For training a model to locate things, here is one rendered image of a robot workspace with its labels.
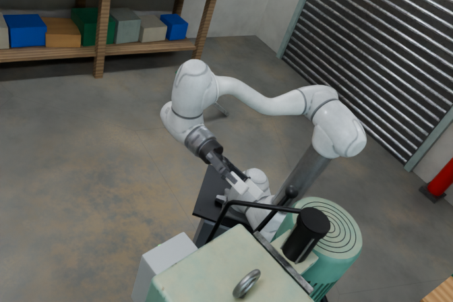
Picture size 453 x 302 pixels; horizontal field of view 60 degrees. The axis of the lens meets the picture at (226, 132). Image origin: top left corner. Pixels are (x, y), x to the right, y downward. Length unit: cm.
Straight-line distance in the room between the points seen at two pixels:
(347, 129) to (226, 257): 82
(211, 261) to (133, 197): 207
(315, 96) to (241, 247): 86
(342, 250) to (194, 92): 58
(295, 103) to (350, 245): 70
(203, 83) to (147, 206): 172
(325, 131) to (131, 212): 161
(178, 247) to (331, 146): 83
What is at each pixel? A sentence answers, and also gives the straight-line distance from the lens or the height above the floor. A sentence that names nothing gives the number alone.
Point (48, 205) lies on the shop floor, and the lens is 270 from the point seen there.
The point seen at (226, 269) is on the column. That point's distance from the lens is 73.
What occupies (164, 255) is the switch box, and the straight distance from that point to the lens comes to 76.
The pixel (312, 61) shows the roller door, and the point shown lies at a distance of 477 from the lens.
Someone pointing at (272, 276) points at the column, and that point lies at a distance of 75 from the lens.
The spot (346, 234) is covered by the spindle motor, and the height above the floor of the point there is 150.
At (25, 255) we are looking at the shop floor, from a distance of 251.
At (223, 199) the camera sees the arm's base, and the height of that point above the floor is 65.
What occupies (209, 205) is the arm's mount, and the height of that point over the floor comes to 62.
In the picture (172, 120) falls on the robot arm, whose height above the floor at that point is 136.
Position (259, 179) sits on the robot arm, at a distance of 185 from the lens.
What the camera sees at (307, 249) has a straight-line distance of 76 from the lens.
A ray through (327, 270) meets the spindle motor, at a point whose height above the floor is 147.
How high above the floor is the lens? 212
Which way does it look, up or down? 37 degrees down
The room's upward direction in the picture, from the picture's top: 20 degrees clockwise
